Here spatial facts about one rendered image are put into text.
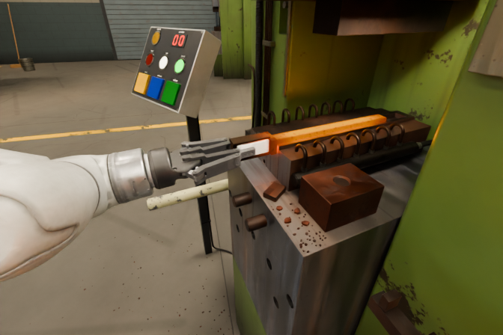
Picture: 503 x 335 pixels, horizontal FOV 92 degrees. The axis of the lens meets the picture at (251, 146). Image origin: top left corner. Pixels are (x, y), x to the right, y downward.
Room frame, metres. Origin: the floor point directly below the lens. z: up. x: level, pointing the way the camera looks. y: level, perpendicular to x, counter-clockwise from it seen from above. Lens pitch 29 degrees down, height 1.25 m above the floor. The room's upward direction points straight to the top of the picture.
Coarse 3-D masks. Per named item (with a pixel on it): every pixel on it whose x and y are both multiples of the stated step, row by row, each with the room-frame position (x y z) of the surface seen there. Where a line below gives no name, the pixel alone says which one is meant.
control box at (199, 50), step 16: (160, 32) 1.01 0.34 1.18; (176, 32) 0.95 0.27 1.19; (192, 32) 0.89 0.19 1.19; (208, 32) 0.86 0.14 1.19; (144, 48) 1.04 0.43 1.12; (160, 48) 0.97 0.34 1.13; (176, 48) 0.91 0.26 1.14; (192, 48) 0.85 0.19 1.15; (208, 48) 0.86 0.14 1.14; (144, 64) 0.99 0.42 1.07; (192, 64) 0.81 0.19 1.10; (208, 64) 0.85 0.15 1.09; (176, 80) 0.83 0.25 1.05; (192, 80) 0.80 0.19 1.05; (208, 80) 0.85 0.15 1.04; (144, 96) 0.90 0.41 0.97; (160, 96) 0.84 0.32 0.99; (192, 96) 0.79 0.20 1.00; (192, 112) 0.79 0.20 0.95
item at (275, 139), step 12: (348, 120) 0.57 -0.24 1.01; (360, 120) 0.57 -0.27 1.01; (372, 120) 0.57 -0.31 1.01; (384, 120) 0.59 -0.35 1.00; (264, 132) 0.47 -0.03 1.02; (288, 132) 0.50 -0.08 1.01; (300, 132) 0.50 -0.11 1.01; (312, 132) 0.50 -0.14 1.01; (324, 132) 0.51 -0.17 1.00; (276, 144) 0.45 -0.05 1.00; (252, 156) 0.44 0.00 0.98
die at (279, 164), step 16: (336, 112) 0.70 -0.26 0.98; (352, 112) 0.70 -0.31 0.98; (368, 112) 0.67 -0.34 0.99; (384, 112) 0.67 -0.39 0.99; (400, 112) 0.65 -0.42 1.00; (256, 128) 0.59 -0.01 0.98; (272, 128) 0.59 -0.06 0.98; (288, 128) 0.56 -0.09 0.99; (304, 128) 0.56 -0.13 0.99; (368, 128) 0.55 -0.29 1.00; (416, 128) 0.56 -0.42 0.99; (288, 144) 0.46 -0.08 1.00; (304, 144) 0.47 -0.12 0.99; (336, 144) 0.47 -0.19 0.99; (352, 144) 0.47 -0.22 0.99; (368, 144) 0.49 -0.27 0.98; (384, 144) 0.51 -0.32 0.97; (272, 160) 0.47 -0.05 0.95; (288, 160) 0.41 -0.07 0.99; (320, 160) 0.43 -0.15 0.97; (336, 160) 0.45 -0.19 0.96; (288, 176) 0.41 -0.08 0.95
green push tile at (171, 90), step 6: (168, 84) 0.83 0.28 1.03; (174, 84) 0.81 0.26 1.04; (180, 84) 0.80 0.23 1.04; (168, 90) 0.82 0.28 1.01; (174, 90) 0.80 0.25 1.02; (162, 96) 0.82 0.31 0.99; (168, 96) 0.80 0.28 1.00; (174, 96) 0.78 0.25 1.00; (168, 102) 0.79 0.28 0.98; (174, 102) 0.78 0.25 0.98
